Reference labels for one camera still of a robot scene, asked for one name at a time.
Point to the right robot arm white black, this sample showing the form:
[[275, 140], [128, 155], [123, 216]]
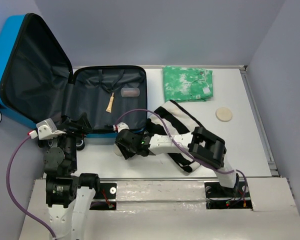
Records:
[[201, 145]]

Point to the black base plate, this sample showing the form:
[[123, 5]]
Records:
[[105, 199], [221, 198]]

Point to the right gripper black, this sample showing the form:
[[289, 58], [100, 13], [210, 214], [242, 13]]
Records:
[[127, 153]]

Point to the blue hard-shell suitcase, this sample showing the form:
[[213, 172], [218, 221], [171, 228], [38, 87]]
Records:
[[38, 82]]

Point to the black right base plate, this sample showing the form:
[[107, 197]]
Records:
[[221, 198]]

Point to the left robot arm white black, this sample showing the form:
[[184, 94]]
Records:
[[68, 197]]

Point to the black and white striped garment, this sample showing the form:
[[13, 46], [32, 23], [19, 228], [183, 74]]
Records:
[[178, 121]]

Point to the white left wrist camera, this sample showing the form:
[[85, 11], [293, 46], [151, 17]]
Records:
[[47, 129]]

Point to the green tie-dye shorts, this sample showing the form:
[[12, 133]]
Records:
[[187, 84]]

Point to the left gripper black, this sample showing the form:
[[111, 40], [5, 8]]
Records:
[[83, 123]]

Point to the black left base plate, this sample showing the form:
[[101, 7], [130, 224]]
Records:
[[105, 199]]

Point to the round beige compact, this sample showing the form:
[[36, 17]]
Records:
[[117, 151], [224, 114]]

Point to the beige cosmetic tube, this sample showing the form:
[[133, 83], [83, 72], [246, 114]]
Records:
[[110, 103]]

